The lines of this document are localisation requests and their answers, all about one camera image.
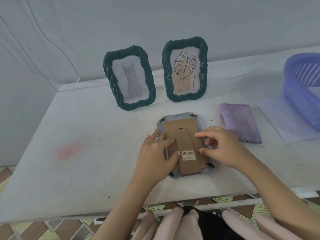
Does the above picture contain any person's right hand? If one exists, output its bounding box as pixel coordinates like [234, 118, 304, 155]
[195, 126, 250, 171]

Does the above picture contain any person's left hand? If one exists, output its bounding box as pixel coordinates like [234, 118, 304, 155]
[135, 129, 182, 184]

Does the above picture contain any grey frame with cardboard back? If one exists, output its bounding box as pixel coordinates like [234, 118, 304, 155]
[155, 112, 216, 180]

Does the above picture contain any person's left forearm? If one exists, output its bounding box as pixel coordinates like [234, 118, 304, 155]
[92, 175, 173, 240]

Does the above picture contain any person's right forearm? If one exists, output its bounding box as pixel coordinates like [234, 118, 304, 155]
[236, 153, 320, 240]

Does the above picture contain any purple folded cloth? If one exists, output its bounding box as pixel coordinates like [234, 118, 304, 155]
[219, 103, 262, 144]

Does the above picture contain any black garment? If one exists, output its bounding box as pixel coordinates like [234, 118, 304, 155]
[182, 205, 244, 240]

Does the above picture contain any white plastic sheet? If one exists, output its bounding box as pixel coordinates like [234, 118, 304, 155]
[257, 97, 320, 142]

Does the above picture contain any purple plastic basket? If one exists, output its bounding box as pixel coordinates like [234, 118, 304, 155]
[283, 53, 320, 131]

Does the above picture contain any white metal table frame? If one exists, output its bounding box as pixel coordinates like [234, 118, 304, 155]
[42, 188, 320, 224]

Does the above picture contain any green frame with leaf drawing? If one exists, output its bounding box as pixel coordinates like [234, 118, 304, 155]
[162, 36, 208, 103]

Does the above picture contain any green frame with cat picture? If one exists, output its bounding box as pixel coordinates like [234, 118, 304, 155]
[103, 45, 157, 111]

